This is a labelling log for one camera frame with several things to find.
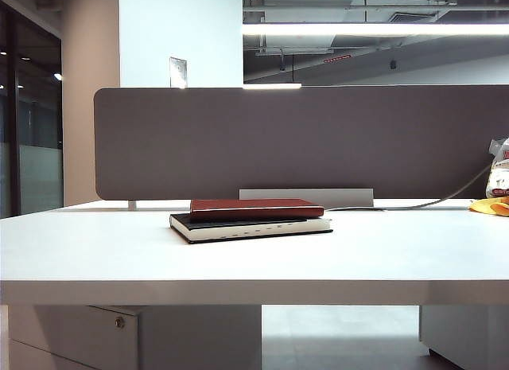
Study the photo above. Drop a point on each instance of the red leather-bound book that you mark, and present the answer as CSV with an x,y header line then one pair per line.
x,y
254,209

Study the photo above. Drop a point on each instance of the ceiling air vent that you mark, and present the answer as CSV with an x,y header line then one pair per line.
x,y
413,16

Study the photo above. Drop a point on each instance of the plain white cabinet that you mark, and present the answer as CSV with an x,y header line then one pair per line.
x,y
465,334

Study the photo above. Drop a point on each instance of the black hardcover book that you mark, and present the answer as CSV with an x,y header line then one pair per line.
x,y
246,228

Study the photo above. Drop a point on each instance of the round metal drawer lock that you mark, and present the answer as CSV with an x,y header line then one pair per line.
x,y
119,322

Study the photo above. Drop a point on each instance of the silver wall plate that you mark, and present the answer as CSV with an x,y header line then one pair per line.
x,y
178,71

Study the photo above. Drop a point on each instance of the silver partition bracket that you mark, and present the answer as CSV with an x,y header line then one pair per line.
x,y
132,205

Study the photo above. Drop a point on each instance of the dark glass door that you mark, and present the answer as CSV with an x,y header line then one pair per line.
x,y
36,127

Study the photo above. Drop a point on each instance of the clear plastic snack bag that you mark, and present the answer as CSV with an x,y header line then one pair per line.
x,y
501,175

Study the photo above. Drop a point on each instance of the red ceiling sign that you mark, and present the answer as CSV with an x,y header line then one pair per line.
x,y
337,58

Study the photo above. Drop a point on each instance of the short light strip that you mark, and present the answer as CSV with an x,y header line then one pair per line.
x,y
272,84

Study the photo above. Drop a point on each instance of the grey desk partition panel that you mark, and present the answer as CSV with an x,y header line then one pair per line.
x,y
179,147

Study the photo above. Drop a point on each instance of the yellow cloth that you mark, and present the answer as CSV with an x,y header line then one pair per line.
x,y
489,205

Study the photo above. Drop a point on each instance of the white drawer cabinet with lock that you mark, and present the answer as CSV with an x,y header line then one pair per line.
x,y
79,338

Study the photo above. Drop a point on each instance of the long ceiling light strip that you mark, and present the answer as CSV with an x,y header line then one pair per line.
x,y
358,28

